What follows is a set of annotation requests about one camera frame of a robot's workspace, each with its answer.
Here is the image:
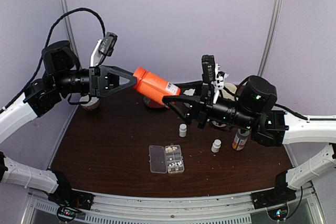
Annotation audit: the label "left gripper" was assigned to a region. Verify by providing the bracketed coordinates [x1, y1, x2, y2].
[54, 64, 141, 98]

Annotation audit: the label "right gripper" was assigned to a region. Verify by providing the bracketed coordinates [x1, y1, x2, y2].
[162, 81, 256, 132]

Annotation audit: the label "orange pill bottle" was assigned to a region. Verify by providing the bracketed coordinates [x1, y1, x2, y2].
[133, 67, 181, 105]

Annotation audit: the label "small white pill bottle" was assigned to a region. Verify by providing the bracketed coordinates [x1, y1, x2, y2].
[211, 139, 222, 153]
[178, 124, 187, 137]

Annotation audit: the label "amber bottle grey cap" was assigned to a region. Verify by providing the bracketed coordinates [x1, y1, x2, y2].
[232, 129, 250, 151]

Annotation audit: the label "clear plastic pill organizer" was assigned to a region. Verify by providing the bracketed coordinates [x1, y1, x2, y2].
[149, 144, 185, 174]

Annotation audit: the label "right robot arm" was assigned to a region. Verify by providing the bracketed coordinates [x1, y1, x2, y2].
[162, 76, 335, 204]

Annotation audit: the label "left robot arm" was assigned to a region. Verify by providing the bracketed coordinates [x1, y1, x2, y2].
[1, 40, 137, 205]

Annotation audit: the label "white round pills in organizer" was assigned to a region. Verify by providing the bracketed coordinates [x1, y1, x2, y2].
[168, 157, 182, 163]

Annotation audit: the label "small pills in organizer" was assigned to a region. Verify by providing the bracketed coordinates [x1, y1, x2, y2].
[167, 163, 184, 174]

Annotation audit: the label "white scalloped bowl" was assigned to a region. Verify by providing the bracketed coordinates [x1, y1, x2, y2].
[183, 89, 195, 96]

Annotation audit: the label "white floral mug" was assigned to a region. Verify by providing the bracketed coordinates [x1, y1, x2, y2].
[211, 121, 227, 128]

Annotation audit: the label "red floral plate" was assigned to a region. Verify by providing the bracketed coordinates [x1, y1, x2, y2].
[143, 97, 167, 109]

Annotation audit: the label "white ceramic bowl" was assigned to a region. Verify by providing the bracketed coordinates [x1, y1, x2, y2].
[79, 96, 100, 111]

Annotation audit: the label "cream ribbed mug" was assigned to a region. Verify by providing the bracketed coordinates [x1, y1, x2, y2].
[222, 83, 237, 100]

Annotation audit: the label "right round circuit board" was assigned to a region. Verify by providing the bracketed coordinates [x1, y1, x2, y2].
[267, 206, 289, 221]

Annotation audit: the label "round circuit board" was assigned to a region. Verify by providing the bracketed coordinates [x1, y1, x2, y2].
[267, 206, 289, 221]
[56, 206, 78, 222]

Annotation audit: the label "left round circuit board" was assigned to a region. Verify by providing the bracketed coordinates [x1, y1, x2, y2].
[56, 206, 78, 222]

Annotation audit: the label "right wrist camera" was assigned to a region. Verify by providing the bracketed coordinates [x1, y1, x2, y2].
[201, 55, 228, 105]

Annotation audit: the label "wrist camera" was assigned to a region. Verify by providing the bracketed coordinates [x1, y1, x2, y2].
[90, 32, 118, 67]
[201, 55, 228, 105]

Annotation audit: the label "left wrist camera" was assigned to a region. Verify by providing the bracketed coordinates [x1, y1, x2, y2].
[90, 32, 118, 67]

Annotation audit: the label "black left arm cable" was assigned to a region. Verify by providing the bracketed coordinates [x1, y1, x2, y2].
[0, 7, 107, 112]

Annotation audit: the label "left aluminium frame post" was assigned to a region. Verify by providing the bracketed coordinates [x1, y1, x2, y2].
[60, 0, 78, 54]

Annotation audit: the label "aluminium frame post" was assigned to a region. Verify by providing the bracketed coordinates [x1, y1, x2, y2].
[60, 0, 78, 54]
[257, 0, 283, 77]

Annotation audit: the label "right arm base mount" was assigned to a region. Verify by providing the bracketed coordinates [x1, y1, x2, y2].
[251, 170, 296, 209]

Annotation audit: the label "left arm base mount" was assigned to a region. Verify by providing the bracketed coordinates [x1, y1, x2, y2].
[47, 171, 94, 210]

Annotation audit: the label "right aluminium frame post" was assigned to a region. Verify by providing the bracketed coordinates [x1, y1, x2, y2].
[257, 0, 283, 77]

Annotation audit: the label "front aluminium rail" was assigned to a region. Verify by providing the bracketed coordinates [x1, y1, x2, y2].
[27, 187, 325, 224]

